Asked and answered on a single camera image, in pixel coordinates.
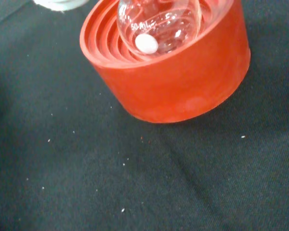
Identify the black bench cloth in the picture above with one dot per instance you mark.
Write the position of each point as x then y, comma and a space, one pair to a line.
110, 180

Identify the blue base magnetic heater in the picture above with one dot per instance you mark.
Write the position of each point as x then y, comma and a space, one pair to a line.
62, 4

